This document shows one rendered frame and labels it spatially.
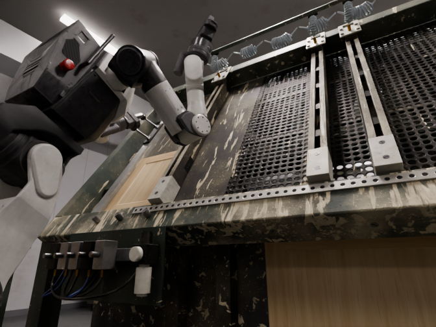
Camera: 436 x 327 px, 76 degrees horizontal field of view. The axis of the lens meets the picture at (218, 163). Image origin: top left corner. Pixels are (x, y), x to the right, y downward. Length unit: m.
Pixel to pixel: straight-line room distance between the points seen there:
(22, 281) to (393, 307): 4.87
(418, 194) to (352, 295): 0.38
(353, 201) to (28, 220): 0.80
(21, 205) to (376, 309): 0.98
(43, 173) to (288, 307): 0.82
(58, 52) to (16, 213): 0.46
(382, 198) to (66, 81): 0.90
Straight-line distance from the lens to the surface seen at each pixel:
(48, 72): 0.92
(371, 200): 0.76
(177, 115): 0.93
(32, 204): 0.83
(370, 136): 0.92
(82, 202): 1.60
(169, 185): 1.12
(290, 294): 1.02
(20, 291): 5.26
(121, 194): 1.38
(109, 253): 1.01
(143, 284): 0.93
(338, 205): 0.76
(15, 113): 0.87
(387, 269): 0.98
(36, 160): 0.84
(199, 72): 1.06
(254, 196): 0.85
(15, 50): 4.56
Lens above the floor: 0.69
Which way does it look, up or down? 20 degrees up
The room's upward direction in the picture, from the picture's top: straight up
